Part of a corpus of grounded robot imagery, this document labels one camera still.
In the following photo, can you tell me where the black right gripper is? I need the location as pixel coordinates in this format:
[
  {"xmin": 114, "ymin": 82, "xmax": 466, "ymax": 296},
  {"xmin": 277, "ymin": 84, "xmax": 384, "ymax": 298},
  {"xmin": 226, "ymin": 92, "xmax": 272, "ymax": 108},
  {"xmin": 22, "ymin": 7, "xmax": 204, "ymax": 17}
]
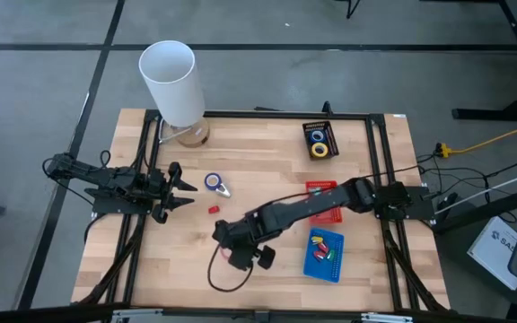
[{"xmin": 212, "ymin": 218, "xmax": 277, "ymax": 272}]

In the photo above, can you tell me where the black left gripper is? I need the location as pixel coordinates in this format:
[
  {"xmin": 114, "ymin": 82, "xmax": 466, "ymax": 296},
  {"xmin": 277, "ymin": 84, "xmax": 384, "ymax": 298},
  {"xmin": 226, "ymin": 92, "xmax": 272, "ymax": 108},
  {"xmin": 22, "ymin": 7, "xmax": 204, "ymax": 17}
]
[{"xmin": 149, "ymin": 161, "xmax": 198, "ymax": 225}]

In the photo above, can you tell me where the purple tape roll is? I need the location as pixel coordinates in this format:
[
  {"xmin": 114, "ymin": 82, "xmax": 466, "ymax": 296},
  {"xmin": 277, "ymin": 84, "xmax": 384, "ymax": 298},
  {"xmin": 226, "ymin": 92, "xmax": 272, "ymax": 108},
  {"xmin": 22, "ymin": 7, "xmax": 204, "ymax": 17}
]
[{"xmin": 203, "ymin": 172, "xmax": 223, "ymax": 192}]

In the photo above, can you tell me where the yellow tape roll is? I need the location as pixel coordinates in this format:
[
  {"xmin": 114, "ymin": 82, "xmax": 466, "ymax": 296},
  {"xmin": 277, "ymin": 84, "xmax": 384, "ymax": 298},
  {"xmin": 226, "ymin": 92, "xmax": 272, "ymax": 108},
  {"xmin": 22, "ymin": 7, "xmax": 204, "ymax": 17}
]
[{"xmin": 310, "ymin": 142, "xmax": 330, "ymax": 160}]

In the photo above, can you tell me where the blue tape roll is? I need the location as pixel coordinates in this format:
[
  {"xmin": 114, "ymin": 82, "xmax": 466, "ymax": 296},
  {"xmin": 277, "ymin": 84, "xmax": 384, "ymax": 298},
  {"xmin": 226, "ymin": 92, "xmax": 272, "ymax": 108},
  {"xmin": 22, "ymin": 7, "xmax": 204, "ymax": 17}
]
[{"xmin": 308, "ymin": 128, "xmax": 328, "ymax": 145}]

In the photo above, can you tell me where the silver staple remover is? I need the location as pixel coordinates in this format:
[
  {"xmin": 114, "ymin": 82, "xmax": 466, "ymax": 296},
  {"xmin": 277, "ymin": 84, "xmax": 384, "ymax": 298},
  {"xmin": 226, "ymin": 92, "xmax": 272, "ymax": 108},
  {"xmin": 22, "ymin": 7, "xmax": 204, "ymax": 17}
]
[{"xmin": 215, "ymin": 180, "xmax": 233, "ymax": 199}]

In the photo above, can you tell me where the blue plastic basket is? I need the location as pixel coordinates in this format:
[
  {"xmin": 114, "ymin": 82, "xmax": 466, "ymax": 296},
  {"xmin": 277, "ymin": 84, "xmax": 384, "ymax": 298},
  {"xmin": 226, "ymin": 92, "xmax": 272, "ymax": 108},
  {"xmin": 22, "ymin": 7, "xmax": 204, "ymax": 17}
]
[{"xmin": 302, "ymin": 228, "xmax": 346, "ymax": 284}]

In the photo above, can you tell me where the red plastic basket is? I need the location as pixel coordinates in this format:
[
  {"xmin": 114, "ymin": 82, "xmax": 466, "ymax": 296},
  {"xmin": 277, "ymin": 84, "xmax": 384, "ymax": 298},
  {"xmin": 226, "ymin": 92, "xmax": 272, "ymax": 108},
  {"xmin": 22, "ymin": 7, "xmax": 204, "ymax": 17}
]
[{"xmin": 304, "ymin": 179, "xmax": 345, "ymax": 226}]

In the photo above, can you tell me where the white shade wooden base lamp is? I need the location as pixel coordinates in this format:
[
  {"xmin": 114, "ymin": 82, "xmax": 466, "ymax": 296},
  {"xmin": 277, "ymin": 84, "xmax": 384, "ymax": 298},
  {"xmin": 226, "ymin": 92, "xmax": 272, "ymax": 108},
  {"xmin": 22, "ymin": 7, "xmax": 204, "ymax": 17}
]
[{"xmin": 137, "ymin": 39, "xmax": 212, "ymax": 149}]

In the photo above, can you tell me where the black plastic basket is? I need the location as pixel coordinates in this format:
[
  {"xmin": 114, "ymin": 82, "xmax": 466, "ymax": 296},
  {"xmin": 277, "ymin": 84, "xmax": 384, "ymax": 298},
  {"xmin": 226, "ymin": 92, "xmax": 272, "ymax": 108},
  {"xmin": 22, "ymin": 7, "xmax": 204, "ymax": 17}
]
[{"xmin": 302, "ymin": 119, "xmax": 341, "ymax": 161}]

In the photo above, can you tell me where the black desk leg beam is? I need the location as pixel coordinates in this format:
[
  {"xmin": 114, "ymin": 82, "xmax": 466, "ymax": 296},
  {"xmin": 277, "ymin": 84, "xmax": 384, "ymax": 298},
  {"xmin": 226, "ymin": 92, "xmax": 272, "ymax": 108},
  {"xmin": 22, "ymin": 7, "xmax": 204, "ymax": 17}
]
[{"xmin": 431, "ymin": 181, "xmax": 517, "ymax": 234}]

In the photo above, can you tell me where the white printed box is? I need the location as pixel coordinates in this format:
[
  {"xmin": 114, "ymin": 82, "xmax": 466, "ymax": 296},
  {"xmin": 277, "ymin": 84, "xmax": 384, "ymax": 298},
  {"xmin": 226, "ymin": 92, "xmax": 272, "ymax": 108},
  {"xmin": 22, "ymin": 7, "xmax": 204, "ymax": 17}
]
[{"xmin": 466, "ymin": 215, "xmax": 517, "ymax": 292}]

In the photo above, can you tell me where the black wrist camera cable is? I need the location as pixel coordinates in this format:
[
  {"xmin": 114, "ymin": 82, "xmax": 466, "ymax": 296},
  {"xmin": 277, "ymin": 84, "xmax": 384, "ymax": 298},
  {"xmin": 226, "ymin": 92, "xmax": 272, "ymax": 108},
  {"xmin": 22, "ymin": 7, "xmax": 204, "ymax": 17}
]
[{"xmin": 206, "ymin": 244, "xmax": 255, "ymax": 293}]

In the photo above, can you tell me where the white lamp cable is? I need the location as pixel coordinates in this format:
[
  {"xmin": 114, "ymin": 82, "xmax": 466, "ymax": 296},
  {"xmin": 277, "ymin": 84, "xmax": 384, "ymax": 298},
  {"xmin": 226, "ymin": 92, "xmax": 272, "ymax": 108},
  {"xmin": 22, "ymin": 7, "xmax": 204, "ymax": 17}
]
[{"xmin": 158, "ymin": 119, "xmax": 193, "ymax": 145}]

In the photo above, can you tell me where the silver frame bracket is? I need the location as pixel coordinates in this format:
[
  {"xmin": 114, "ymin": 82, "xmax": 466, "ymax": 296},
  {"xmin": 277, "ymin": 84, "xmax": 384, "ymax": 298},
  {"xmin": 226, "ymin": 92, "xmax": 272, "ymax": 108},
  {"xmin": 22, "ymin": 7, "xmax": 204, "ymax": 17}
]
[
  {"xmin": 110, "ymin": 307, "xmax": 164, "ymax": 323},
  {"xmin": 359, "ymin": 311, "xmax": 415, "ymax": 323}
]

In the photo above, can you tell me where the black aluminium table frame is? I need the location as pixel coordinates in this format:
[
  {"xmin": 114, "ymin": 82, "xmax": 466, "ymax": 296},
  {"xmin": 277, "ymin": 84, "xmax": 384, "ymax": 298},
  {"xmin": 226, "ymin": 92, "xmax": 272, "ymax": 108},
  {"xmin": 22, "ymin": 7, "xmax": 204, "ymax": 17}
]
[{"xmin": 72, "ymin": 107, "xmax": 451, "ymax": 315}]

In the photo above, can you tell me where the white floor cable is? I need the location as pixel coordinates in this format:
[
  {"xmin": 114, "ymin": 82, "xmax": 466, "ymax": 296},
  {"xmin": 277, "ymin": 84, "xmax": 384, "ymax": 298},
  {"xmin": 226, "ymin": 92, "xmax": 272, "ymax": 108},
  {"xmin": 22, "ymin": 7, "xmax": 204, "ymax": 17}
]
[{"xmin": 434, "ymin": 163, "xmax": 517, "ymax": 215}]

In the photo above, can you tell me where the yellow extension cable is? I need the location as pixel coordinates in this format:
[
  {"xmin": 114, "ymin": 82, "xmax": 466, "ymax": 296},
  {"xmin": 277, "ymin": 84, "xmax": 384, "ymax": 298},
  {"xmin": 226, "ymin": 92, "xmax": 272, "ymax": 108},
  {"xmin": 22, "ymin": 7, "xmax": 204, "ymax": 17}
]
[{"xmin": 435, "ymin": 115, "xmax": 517, "ymax": 159}]

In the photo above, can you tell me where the black desk frame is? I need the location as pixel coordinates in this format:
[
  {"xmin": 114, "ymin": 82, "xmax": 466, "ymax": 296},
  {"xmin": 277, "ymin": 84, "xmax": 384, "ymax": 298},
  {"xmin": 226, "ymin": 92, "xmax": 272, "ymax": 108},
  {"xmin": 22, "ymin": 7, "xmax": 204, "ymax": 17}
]
[{"xmin": 451, "ymin": 0, "xmax": 517, "ymax": 123}]

